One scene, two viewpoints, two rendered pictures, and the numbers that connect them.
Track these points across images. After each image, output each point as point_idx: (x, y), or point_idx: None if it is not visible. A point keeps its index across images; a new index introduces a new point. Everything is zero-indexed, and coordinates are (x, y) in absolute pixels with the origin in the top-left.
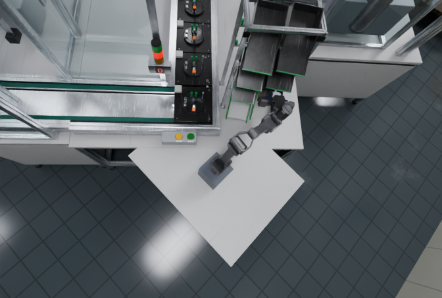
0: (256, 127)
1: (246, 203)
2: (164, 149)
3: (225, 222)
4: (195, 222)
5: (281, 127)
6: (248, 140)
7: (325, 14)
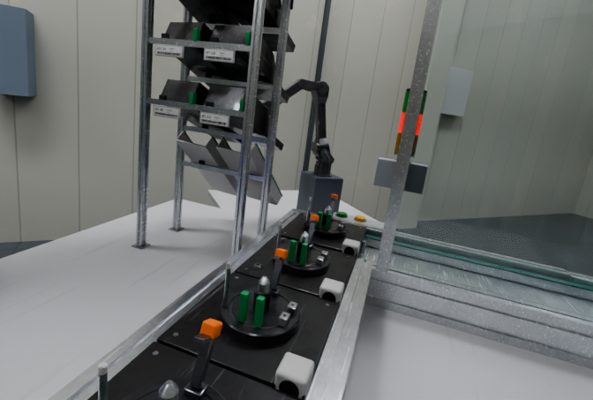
0: (292, 85)
1: (287, 199)
2: None
3: None
4: (349, 207)
5: (183, 213)
6: (246, 219)
7: None
